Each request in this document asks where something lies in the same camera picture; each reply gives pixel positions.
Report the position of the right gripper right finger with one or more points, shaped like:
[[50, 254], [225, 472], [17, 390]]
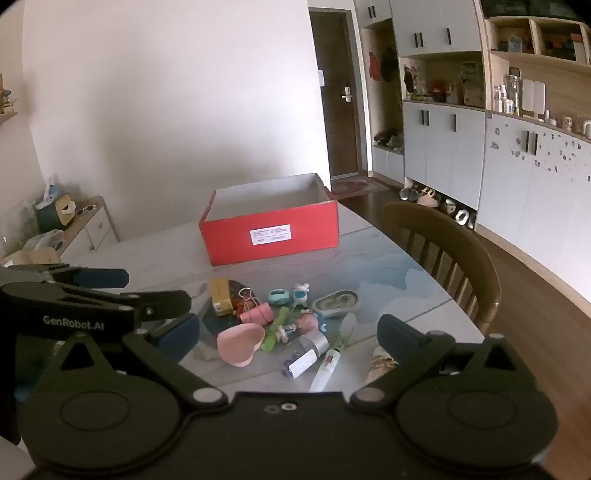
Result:
[[416, 354]]

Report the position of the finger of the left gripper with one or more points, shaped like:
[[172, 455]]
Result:
[[145, 306], [86, 277]]

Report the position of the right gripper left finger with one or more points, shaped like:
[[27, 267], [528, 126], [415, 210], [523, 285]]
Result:
[[158, 352]]

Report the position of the green-lid jar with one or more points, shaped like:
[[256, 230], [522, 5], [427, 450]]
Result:
[[380, 364]]

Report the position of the yellow small box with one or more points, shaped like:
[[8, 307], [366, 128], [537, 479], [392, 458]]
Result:
[[220, 296]]

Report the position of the pink heart dish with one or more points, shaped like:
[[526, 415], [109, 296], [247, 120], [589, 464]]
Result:
[[237, 345]]

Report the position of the orange red small toy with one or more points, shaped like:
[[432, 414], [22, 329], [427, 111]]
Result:
[[239, 305]]

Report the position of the white green tube pen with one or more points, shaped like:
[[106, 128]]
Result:
[[334, 353]]

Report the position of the blue correction tape dispenser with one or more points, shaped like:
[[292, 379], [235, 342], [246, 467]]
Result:
[[337, 304]]

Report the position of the pink binder clip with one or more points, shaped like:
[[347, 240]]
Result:
[[259, 312]]

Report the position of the silver-cap small jar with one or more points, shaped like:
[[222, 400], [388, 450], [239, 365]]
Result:
[[315, 340]]

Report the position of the green tube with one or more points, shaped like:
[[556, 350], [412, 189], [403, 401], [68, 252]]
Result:
[[270, 340]]

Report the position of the pink-haired doll figure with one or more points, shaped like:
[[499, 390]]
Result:
[[307, 323]]

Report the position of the small white-label bottle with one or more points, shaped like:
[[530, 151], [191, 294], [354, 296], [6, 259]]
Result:
[[299, 363]]

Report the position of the teal pencil sharpener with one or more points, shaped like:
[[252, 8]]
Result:
[[279, 297]]

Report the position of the blue white keychain figure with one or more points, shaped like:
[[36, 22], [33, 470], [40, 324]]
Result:
[[300, 295]]

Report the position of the white drawer cabinet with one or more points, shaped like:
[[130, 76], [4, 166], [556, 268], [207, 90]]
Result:
[[88, 233]]

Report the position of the round dark coaster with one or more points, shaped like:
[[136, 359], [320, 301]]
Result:
[[215, 324]]

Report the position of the white sunglasses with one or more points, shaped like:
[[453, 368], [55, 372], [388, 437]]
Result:
[[86, 210]]

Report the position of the teal tissue box holder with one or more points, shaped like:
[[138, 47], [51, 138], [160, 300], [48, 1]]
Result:
[[55, 210]]

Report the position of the dark wooden chair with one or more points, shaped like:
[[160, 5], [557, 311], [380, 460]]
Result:
[[451, 255]]

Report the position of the pink white sneaker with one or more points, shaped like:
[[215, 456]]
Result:
[[428, 198]]

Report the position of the red cardboard box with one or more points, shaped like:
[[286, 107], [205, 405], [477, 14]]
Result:
[[270, 218]]

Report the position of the red door mat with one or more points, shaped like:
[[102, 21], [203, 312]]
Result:
[[355, 186]]

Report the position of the brown entrance door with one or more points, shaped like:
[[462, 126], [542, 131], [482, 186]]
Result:
[[334, 54]]

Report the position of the white wall cabinet unit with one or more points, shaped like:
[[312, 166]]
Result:
[[471, 101]]

